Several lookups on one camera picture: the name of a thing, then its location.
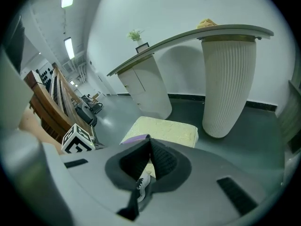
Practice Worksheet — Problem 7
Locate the person's left forearm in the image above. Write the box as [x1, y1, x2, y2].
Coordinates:
[18, 109, 63, 155]

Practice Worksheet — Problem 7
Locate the curved white pedestal table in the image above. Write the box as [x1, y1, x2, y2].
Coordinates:
[107, 24, 275, 139]

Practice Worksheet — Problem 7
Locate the wooden slatted bench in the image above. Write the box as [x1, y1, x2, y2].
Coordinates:
[23, 62, 95, 144]

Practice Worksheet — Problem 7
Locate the pale yellow cushioned seat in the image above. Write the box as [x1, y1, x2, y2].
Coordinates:
[119, 116, 199, 148]

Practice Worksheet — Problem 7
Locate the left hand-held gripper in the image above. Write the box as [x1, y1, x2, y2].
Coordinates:
[61, 123, 104, 154]

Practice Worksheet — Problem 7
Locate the green plant in white vase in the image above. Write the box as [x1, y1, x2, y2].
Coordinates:
[127, 29, 145, 47]

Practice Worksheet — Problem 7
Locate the grey wooden cabinet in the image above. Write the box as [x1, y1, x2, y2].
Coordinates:
[277, 79, 301, 154]

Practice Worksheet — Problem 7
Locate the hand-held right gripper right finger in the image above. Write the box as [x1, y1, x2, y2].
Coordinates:
[150, 138, 179, 181]

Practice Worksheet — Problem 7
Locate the black picture frame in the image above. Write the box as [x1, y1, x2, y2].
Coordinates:
[135, 41, 151, 54]

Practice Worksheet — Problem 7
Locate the yellow cloth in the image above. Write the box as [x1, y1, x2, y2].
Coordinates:
[196, 18, 220, 29]

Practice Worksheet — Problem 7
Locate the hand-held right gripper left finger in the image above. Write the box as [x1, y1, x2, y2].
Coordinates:
[119, 139, 151, 181]

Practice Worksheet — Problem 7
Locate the purple flat pad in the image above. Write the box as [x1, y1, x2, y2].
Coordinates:
[120, 134, 151, 145]

